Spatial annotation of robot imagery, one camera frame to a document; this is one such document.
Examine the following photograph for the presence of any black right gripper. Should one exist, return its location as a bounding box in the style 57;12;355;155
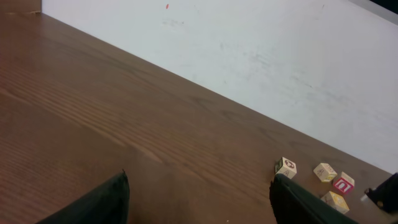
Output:
361;173;397;215

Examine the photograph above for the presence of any red edged letter block far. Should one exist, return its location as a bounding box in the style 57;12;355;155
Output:
333;172;355;194

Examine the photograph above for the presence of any white block with dark circle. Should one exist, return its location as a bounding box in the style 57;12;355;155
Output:
275;157;297;179

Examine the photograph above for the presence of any yellow edged block far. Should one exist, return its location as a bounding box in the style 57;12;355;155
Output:
313;163;337;182

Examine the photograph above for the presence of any yellow block centre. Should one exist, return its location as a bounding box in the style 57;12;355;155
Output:
321;191;349;214

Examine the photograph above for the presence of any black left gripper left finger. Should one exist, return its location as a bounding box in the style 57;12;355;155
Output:
38;171;130;224

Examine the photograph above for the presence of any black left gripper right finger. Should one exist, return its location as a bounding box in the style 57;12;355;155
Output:
269;174;356;224

